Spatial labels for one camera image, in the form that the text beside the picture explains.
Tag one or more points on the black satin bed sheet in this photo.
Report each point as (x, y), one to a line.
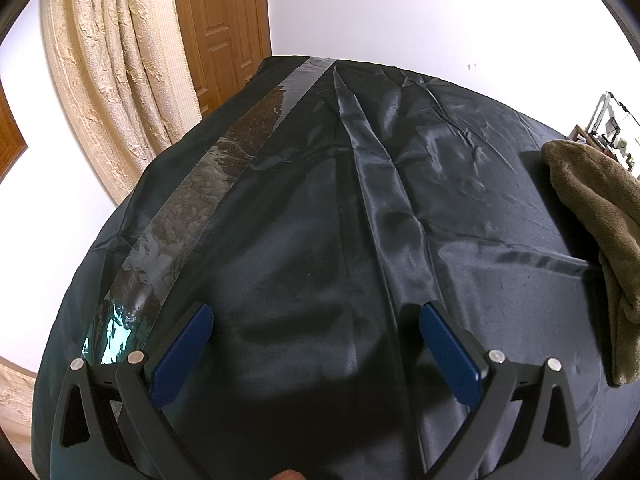
(300, 210)

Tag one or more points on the clear tape strip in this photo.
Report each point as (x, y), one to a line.
(200, 185)

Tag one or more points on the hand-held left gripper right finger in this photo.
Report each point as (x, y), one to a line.
(450, 355)

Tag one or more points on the brown panelled wooden door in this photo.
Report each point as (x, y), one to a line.
(220, 20)

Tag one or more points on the wooden desk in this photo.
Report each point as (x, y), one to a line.
(577, 135)

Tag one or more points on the brown fleece sweater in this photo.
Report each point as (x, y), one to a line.
(600, 210)

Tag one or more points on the beige patterned curtain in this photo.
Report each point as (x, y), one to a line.
(100, 60)

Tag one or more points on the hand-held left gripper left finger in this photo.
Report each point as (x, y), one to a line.
(182, 350)

